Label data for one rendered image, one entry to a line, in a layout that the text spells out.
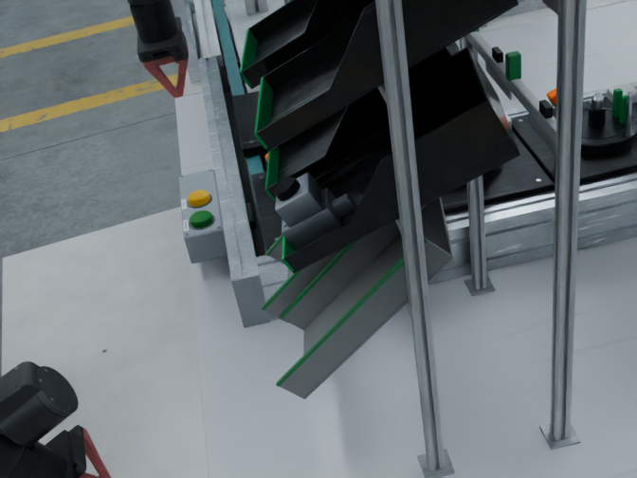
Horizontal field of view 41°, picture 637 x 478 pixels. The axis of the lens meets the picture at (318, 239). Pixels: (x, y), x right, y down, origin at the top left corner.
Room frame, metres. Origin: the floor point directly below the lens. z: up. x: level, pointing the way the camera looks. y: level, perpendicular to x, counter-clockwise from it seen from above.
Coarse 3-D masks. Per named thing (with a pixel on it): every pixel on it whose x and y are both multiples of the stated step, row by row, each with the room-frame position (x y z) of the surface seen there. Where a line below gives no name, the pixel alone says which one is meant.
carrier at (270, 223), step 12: (252, 180) 1.33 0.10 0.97; (264, 180) 1.32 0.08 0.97; (264, 192) 1.29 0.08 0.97; (264, 204) 1.25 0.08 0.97; (264, 216) 1.21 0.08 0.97; (276, 216) 1.20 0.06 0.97; (264, 228) 1.17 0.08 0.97; (276, 228) 1.17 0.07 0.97; (264, 240) 1.14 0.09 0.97; (276, 240) 1.13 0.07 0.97
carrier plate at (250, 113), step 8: (240, 96) 1.69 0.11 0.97; (248, 96) 1.68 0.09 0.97; (256, 96) 1.67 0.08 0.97; (240, 104) 1.65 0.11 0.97; (248, 104) 1.64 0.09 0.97; (256, 104) 1.63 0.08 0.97; (240, 112) 1.61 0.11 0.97; (248, 112) 1.60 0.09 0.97; (256, 112) 1.60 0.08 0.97; (240, 120) 1.57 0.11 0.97; (248, 120) 1.57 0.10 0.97; (240, 128) 1.54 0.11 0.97; (248, 128) 1.53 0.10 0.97; (240, 136) 1.51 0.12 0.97; (248, 136) 1.50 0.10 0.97; (248, 144) 1.47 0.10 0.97; (256, 144) 1.46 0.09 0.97; (248, 152) 1.45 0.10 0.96; (256, 152) 1.46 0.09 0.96; (264, 152) 1.46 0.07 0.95
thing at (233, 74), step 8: (232, 64) 1.91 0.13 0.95; (232, 72) 1.87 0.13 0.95; (232, 80) 1.82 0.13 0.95; (240, 80) 1.82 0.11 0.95; (232, 88) 1.78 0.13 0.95; (240, 88) 1.77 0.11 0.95; (248, 88) 1.83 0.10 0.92; (256, 88) 1.82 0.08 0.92; (232, 96) 1.74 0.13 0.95; (248, 160) 1.45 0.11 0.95; (256, 160) 1.44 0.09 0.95; (264, 160) 1.49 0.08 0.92; (248, 168) 1.42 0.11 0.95; (256, 168) 1.41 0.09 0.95; (256, 208) 1.28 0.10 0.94
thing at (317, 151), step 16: (448, 48) 0.90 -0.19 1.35; (416, 64) 0.89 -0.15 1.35; (432, 64) 0.89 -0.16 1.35; (368, 96) 0.89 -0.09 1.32; (336, 112) 1.03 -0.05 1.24; (352, 112) 0.90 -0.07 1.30; (368, 112) 0.89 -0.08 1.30; (320, 128) 1.02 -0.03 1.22; (336, 128) 0.99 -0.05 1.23; (352, 128) 0.90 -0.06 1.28; (288, 144) 1.03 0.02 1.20; (304, 144) 1.00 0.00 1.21; (320, 144) 0.98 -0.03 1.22; (336, 144) 0.90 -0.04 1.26; (352, 144) 0.90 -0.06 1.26; (272, 160) 0.99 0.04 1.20; (288, 160) 0.99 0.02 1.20; (304, 160) 0.96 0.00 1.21; (320, 160) 0.90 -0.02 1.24; (336, 160) 0.90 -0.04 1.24; (272, 176) 0.95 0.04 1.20; (288, 176) 0.91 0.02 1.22; (272, 192) 0.91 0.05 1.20
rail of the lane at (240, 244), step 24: (216, 72) 1.85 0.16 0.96; (216, 96) 1.73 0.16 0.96; (216, 120) 1.63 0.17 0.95; (216, 144) 1.51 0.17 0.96; (216, 168) 1.42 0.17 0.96; (240, 192) 1.32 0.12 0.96; (240, 216) 1.24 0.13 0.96; (240, 240) 1.18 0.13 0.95; (240, 264) 1.10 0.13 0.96; (240, 288) 1.06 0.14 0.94; (240, 312) 1.06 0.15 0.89; (264, 312) 1.06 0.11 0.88
